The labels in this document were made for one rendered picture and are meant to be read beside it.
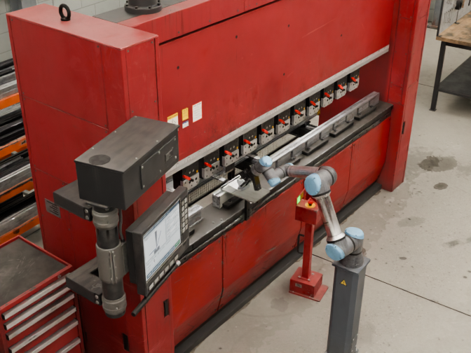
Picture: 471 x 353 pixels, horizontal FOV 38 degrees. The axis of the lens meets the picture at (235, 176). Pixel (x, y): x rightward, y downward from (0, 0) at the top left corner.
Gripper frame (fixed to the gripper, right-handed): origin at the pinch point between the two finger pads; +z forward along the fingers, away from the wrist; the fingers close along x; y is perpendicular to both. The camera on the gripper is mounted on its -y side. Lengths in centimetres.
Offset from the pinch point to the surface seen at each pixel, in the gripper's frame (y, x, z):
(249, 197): -9.2, 5.2, -6.7
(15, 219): 83, 85, 146
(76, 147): 54, 113, -40
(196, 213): 0.0, 37.7, 7.3
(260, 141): 20.9, -28.3, -8.8
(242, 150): 19.6, -8.4, -10.8
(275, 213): -24, -35, 28
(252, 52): 63, -17, -61
